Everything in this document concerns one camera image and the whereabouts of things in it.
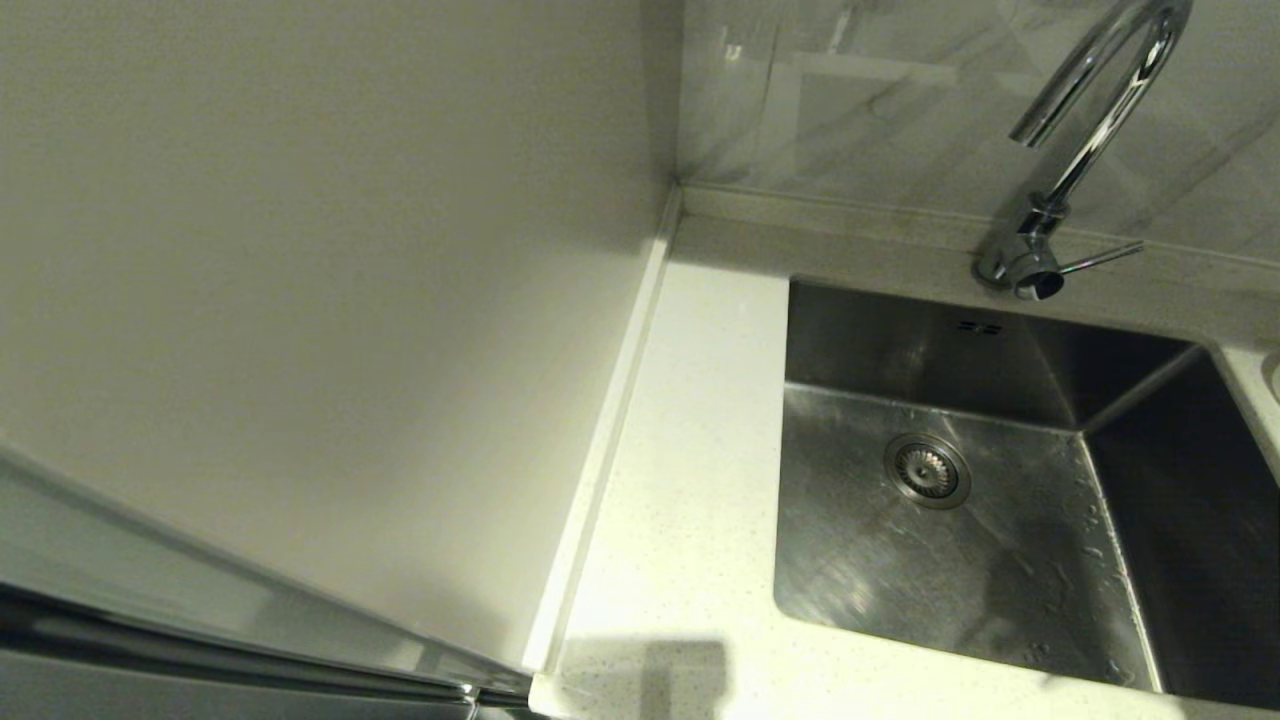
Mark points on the chrome faucet lever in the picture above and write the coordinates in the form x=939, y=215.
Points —
x=1036, y=278

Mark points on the stainless steel sink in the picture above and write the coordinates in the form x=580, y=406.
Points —
x=900, y=570

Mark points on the round metal drain strainer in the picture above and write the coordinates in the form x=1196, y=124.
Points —
x=927, y=470

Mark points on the chrome gooseneck faucet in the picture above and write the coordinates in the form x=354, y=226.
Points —
x=1108, y=110

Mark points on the stainless steel appliance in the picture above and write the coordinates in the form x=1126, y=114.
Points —
x=150, y=640

